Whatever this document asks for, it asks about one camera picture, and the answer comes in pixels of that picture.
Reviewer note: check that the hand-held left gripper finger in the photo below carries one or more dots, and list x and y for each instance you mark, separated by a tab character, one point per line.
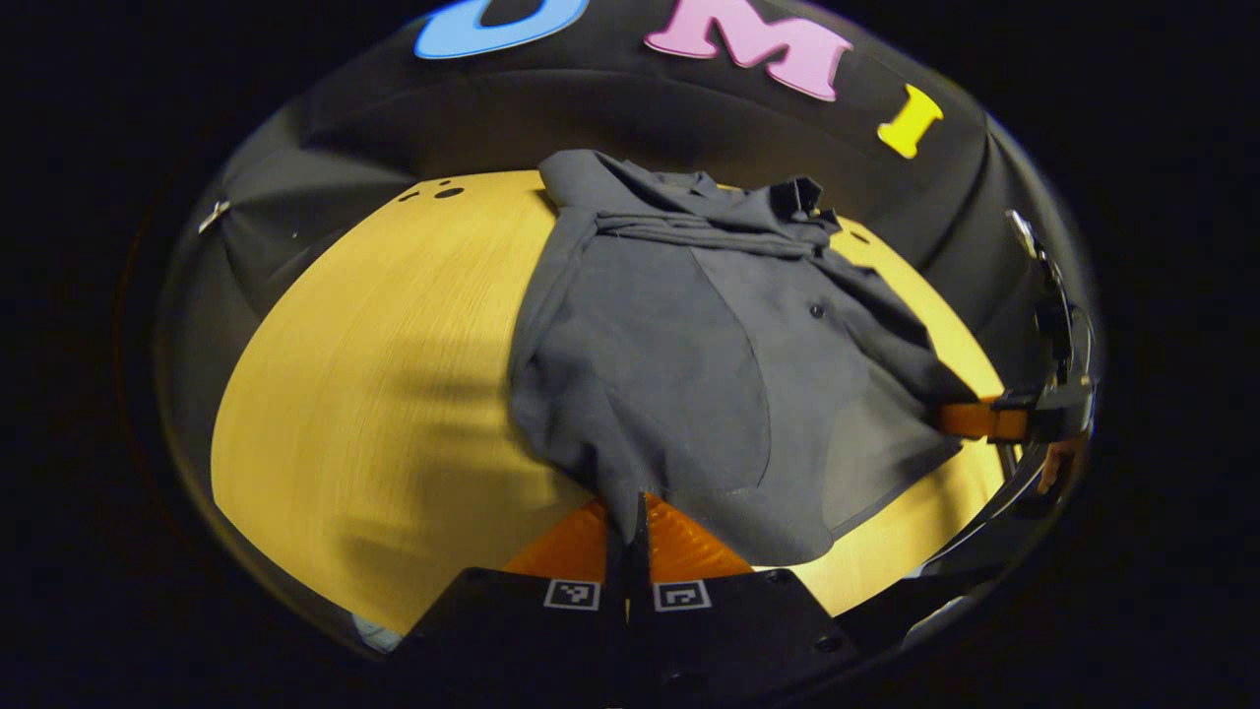
642	601
617	601

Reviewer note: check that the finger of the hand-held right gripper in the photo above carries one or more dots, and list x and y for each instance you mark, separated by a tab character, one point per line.
975	420

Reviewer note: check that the grey button shirt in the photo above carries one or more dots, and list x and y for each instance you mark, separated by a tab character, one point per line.
669	374

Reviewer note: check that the metal cloth clip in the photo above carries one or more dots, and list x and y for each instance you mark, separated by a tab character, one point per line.
214	216
1022	233

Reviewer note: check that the black backdrop cloth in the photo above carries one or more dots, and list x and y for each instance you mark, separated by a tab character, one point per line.
591	108

